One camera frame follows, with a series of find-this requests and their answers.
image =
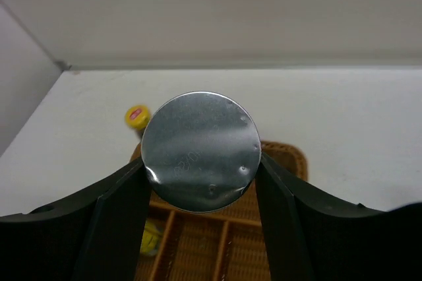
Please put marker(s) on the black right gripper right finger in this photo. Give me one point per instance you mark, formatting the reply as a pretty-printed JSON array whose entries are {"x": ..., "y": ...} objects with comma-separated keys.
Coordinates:
[{"x": 310, "y": 234}]

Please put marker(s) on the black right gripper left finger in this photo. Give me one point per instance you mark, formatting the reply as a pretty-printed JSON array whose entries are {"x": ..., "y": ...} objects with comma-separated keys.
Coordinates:
[{"x": 93, "y": 234}]

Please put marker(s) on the red sauce bottle yellow cap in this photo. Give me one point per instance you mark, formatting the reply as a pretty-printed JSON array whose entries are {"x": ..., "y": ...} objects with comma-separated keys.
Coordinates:
[{"x": 137, "y": 119}]

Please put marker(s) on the tall blue label spice jar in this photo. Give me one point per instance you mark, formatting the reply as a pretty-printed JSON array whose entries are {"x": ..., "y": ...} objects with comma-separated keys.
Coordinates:
[{"x": 201, "y": 151}]

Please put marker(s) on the small yellow label bottle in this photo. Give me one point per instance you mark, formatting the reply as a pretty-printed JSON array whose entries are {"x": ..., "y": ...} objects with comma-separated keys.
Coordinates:
[{"x": 151, "y": 239}]

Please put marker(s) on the brown wicker divided basket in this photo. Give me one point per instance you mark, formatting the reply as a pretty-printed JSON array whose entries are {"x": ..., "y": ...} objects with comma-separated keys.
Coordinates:
[{"x": 224, "y": 245}]

